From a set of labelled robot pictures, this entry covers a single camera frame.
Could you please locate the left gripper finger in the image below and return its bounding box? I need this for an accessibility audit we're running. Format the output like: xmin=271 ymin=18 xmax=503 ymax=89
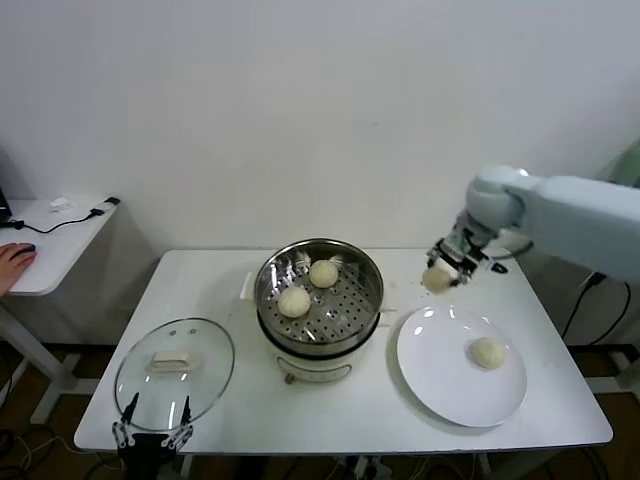
xmin=111 ymin=393 xmax=140 ymax=447
xmin=167 ymin=395 xmax=195 ymax=447

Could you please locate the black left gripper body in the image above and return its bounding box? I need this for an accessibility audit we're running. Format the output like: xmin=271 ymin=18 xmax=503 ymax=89
xmin=117 ymin=432 xmax=179 ymax=480

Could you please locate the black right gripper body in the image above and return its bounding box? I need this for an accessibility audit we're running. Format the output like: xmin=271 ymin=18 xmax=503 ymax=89
xmin=433 ymin=218 xmax=482 ymax=274

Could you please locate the white steamed baozi bun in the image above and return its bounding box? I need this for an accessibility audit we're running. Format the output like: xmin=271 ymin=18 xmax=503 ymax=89
xmin=468 ymin=336 xmax=507 ymax=371
xmin=277 ymin=286 xmax=312 ymax=319
xmin=308 ymin=259 xmax=340 ymax=289
xmin=421 ymin=266 xmax=459 ymax=295

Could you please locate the round glass pot lid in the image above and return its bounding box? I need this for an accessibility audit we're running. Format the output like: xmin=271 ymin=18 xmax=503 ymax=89
xmin=114 ymin=317 xmax=236 ymax=432

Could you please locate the stainless steel steamer basket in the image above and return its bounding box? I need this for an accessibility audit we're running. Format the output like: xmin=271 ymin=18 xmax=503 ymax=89
xmin=241 ymin=239 xmax=401 ymax=347

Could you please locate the bare person hand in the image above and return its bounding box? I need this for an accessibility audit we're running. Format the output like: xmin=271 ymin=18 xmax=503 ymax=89
xmin=0 ymin=242 xmax=40 ymax=297

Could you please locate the large white round plate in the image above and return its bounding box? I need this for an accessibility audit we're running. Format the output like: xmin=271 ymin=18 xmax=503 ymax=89
xmin=397 ymin=305 xmax=529 ymax=429

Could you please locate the pale green appliance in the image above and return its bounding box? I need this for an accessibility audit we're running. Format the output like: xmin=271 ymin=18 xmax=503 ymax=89
xmin=607 ymin=144 xmax=640 ymax=189

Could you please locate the white side desk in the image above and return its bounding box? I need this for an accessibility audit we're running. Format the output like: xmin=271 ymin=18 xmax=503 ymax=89
xmin=0 ymin=198 xmax=123 ymax=426

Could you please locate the black laptop computer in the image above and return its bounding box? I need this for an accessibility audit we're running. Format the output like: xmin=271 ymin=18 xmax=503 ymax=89
xmin=0 ymin=147 xmax=15 ymax=229

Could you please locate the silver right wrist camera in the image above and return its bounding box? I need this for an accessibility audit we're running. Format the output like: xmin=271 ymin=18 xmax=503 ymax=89
xmin=462 ymin=244 xmax=509 ymax=277

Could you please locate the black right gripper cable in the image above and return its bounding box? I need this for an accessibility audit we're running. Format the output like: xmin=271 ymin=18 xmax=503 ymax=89
xmin=492 ymin=238 xmax=535 ymax=260

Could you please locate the black power cable with brick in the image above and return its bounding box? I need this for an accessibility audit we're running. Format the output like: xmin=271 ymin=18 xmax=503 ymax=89
xmin=562 ymin=271 xmax=634 ymax=347

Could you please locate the black cable with adapter plug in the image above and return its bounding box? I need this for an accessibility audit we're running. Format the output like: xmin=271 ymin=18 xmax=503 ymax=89
xmin=12 ymin=197 xmax=123 ymax=236

